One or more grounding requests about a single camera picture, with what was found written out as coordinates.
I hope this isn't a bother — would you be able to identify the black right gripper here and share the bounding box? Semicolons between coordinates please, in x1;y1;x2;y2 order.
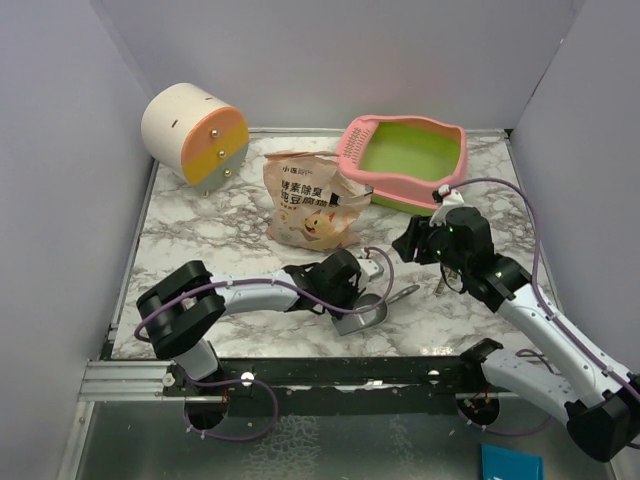
393;212;469;276

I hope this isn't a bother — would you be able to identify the metal litter scoop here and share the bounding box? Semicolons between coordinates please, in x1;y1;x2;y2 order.
331;284;420;336

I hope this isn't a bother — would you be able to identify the metal ruler bag clip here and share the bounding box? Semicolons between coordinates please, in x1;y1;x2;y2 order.
433;270;460;296

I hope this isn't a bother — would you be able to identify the cat litter paper bag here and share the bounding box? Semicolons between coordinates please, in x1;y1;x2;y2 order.
263;151;373;252

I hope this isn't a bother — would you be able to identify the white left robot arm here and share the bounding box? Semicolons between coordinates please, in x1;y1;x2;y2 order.
136;249;370;395

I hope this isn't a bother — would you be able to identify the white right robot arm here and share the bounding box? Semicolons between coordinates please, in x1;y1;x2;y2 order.
392;206;639;462

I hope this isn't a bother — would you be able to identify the pink green litter box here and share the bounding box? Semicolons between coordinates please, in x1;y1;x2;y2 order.
336;115;468;215

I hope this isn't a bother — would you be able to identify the cream round cat scratcher drum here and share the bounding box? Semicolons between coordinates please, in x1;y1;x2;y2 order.
141;83;249;195

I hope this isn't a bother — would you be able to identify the blue card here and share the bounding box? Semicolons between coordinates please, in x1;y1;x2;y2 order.
481;444;544;480

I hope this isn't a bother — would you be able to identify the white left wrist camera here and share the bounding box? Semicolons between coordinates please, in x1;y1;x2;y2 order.
357;253;385;284

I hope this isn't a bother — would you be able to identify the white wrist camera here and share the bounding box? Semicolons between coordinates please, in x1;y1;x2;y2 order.
429;184;465;226
357;253;385;284

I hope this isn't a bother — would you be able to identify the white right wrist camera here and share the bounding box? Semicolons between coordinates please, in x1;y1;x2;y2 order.
429;184;465;226

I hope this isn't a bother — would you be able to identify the aluminium extrusion frame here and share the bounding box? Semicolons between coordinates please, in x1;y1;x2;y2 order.
77;354;609;402

